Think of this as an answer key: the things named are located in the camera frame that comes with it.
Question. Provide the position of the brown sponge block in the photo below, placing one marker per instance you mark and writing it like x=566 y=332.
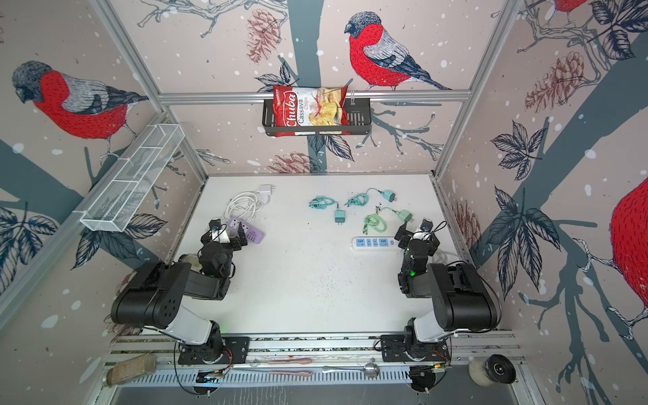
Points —
x=131 y=369

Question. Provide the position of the metal spoon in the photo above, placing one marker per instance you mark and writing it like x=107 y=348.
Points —
x=369 y=370

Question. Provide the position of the black wire basket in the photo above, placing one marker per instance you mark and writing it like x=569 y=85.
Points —
x=358 y=113

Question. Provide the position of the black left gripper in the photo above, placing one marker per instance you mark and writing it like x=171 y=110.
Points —
x=234 y=242

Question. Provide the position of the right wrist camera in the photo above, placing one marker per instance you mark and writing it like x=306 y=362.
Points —
x=421 y=235

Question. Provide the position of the white mesh shelf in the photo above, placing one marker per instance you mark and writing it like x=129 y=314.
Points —
x=120 y=199

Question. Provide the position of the purple power strip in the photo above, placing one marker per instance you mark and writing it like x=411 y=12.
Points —
x=248 y=230

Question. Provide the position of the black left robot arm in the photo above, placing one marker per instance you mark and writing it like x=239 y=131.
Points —
x=153 y=298

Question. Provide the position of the red chips bag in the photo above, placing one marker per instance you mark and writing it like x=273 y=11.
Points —
x=297 y=107

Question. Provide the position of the white charger with cable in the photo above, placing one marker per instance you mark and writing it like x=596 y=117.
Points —
x=246 y=205

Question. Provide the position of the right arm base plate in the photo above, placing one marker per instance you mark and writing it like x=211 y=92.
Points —
x=395 y=349

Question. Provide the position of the small glass jar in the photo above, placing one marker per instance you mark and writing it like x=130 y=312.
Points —
x=191 y=259

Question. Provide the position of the tape roll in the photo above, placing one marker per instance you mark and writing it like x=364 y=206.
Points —
x=497 y=369

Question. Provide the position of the teal charger with cable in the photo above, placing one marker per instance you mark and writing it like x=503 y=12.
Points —
x=322 y=203

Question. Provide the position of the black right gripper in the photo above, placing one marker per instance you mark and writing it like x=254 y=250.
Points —
x=405 y=236

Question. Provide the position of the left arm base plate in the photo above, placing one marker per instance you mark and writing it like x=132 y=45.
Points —
x=219 y=351

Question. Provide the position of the white power strip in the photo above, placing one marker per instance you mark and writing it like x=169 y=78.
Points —
x=365 y=243

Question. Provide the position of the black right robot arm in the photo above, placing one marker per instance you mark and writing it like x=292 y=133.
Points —
x=460 y=298

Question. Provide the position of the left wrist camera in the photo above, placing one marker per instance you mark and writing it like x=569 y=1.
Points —
x=220 y=234

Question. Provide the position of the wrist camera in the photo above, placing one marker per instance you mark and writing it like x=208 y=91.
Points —
x=220 y=234
x=421 y=235

